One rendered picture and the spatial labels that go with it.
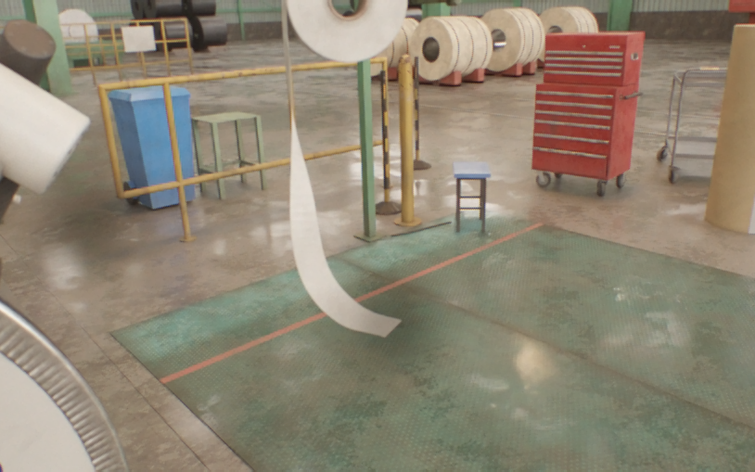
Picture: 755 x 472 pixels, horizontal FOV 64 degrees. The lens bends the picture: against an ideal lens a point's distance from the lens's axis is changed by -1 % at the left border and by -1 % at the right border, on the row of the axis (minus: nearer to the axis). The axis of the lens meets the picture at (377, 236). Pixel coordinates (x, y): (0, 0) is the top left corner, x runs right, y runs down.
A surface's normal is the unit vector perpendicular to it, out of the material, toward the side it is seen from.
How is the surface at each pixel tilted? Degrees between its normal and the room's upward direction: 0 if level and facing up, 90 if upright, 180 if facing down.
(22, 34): 50
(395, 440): 0
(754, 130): 90
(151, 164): 92
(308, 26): 90
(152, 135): 92
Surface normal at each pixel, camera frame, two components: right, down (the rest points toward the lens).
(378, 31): 0.28, 0.32
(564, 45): -0.67, 0.27
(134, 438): -0.04, -0.94
